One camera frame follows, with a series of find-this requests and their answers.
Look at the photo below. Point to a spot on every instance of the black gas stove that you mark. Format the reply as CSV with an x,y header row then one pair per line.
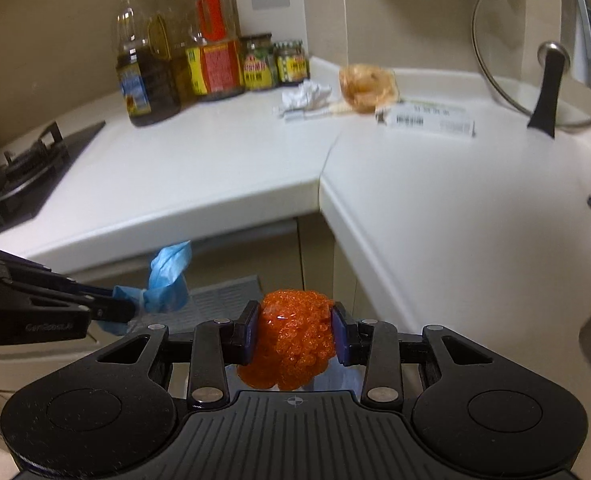
x,y
25,170

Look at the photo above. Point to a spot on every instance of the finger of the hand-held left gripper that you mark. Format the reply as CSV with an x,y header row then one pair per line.
x,y
107,309

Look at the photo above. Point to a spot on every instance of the large green-lidded jar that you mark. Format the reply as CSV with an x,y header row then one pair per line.
x,y
258,67

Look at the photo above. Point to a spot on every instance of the blue disposable glove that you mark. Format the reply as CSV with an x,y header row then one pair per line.
x,y
168,280

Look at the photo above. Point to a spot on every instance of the glass pot lid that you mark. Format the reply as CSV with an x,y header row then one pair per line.
x,y
545,105

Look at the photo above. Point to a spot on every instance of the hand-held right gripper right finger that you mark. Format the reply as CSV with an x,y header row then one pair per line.
x,y
339,335

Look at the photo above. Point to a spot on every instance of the dark liquid bottle blue label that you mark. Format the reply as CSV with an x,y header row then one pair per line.
x,y
145,90

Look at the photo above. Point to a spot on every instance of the orange mesh net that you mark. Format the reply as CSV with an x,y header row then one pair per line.
x,y
290,340

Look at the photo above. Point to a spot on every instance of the white tissue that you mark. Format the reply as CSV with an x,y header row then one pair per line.
x,y
305,95

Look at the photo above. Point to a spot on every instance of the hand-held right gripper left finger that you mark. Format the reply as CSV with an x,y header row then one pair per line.
x,y
250,332

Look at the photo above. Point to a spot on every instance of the tan plastic bag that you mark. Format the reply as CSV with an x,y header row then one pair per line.
x,y
368,87

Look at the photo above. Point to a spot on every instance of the white medicine box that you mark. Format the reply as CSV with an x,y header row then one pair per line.
x,y
425,120

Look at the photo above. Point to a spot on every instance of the small green-lidded jar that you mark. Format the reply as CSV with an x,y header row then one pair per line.
x,y
293,65

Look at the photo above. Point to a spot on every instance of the beige base cabinet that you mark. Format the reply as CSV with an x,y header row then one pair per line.
x,y
315,245

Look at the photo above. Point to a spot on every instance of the cabinet vent grille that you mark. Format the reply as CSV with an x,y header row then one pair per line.
x,y
215,300

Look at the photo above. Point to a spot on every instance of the yellow oil bottle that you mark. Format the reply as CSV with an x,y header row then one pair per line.
x,y
163,35

